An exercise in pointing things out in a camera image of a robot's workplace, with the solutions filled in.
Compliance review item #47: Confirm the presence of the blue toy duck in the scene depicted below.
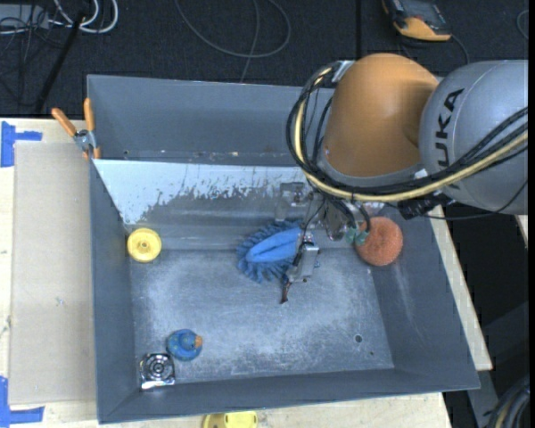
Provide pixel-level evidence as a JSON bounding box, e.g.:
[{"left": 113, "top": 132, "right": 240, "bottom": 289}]
[{"left": 166, "top": 328, "right": 204, "bottom": 363}]

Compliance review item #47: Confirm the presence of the yellow flat plastic piece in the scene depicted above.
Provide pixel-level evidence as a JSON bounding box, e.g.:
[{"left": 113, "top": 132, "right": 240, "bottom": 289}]
[{"left": 202, "top": 410, "right": 259, "bottom": 428}]

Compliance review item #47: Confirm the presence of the grey metal bin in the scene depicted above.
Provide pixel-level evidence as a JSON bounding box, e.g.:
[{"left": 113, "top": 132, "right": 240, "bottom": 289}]
[{"left": 85, "top": 73, "right": 482, "bottom": 425}]

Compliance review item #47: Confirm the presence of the silver square metal piece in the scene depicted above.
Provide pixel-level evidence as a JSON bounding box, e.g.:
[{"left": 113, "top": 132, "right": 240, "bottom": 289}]
[{"left": 138, "top": 352, "right": 177, "bottom": 391}]

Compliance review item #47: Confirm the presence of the blue fringed duster mitt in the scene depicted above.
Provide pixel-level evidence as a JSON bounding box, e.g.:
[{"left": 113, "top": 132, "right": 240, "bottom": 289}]
[{"left": 235, "top": 218, "right": 322, "bottom": 284}]

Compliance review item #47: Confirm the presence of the orange round scrubber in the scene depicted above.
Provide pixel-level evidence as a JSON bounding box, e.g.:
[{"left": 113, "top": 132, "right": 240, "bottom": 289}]
[{"left": 353, "top": 215, "right": 405, "bottom": 268}]

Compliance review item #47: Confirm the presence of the yellow plastic wheel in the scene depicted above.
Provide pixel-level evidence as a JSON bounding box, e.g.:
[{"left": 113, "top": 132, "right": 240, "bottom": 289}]
[{"left": 127, "top": 227, "right": 163, "bottom": 264}]

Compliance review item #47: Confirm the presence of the pale flat board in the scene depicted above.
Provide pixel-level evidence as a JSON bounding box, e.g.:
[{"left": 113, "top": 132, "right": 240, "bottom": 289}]
[{"left": 7, "top": 140, "right": 100, "bottom": 407}]

